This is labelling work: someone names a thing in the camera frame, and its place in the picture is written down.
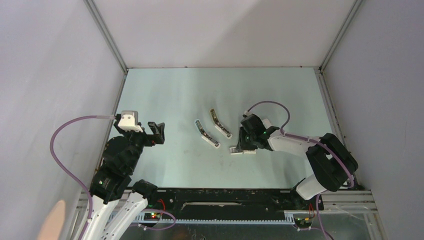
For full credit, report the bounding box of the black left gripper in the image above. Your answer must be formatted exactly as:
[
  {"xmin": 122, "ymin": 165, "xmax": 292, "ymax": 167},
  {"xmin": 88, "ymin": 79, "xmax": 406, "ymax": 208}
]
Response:
[{"xmin": 115, "ymin": 120, "xmax": 165, "ymax": 172}]

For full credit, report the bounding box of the beige white stapler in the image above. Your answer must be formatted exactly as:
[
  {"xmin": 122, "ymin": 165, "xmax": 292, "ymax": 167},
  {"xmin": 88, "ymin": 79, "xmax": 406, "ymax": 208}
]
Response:
[{"xmin": 209, "ymin": 108, "xmax": 233, "ymax": 139}]

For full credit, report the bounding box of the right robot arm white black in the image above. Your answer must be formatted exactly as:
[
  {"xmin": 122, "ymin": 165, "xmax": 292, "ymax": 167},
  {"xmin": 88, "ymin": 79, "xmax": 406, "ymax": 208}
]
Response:
[{"xmin": 229, "ymin": 114, "xmax": 359, "ymax": 209}]

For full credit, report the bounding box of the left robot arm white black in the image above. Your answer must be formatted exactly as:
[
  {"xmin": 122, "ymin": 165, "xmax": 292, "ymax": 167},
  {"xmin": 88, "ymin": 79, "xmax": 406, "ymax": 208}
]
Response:
[{"xmin": 75, "ymin": 121, "xmax": 165, "ymax": 240}]

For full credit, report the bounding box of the pink stapler small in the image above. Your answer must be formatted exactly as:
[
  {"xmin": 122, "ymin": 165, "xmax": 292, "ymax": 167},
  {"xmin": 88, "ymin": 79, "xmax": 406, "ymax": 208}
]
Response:
[{"xmin": 261, "ymin": 118, "xmax": 273, "ymax": 129}]

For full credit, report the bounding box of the white staple box sleeve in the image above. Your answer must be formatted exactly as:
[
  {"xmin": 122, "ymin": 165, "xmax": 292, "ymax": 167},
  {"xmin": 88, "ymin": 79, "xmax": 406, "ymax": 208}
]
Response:
[{"xmin": 243, "ymin": 149, "xmax": 257, "ymax": 155}]

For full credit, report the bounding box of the open staple box tray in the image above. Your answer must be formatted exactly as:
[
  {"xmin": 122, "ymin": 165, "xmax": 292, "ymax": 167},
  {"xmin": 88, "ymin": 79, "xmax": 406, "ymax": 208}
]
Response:
[{"xmin": 229, "ymin": 147, "xmax": 244, "ymax": 155}]

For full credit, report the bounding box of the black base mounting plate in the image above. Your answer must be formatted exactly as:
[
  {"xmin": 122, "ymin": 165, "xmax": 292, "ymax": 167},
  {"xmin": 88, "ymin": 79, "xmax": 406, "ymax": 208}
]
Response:
[{"xmin": 148, "ymin": 188, "xmax": 324, "ymax": 220}]

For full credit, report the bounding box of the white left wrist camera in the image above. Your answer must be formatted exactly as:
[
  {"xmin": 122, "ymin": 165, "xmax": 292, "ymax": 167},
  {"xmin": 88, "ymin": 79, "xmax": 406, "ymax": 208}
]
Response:
[{"xmin": 117, "ymin": 110, "xmax": 144, "ymax": 133}]

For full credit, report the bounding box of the slotted cable duct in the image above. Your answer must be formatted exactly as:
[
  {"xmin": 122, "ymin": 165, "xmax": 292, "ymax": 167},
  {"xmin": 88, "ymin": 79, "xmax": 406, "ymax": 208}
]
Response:
[{"xmin": 131, "ymin": 212, "xmax": 295, "ymax": 225}]

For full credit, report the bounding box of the aluminium corner frame post right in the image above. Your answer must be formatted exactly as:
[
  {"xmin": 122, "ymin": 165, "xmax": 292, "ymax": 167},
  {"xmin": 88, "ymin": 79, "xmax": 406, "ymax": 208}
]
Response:
[{"xmin": 319, "ymin": 0, "xmax": 364, "ymax": 72}]

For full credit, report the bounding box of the aluminium corner frame post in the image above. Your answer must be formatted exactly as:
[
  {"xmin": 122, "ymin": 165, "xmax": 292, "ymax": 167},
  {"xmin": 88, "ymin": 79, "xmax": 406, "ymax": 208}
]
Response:
[
  {"xmin": 83, "ymin": 0, "xmax": 128, "ymax": 75},
  {"xmin": 319, "ymin": 0, "xmax": 364, "ymax": 72}
]

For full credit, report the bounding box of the aluminium corner frame post left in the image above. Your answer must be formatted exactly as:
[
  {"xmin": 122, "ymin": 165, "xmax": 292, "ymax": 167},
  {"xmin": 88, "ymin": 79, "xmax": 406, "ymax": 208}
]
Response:
[{"xmin": 83, "ymin": 0, "xmax": 128, "ymax": 75}]

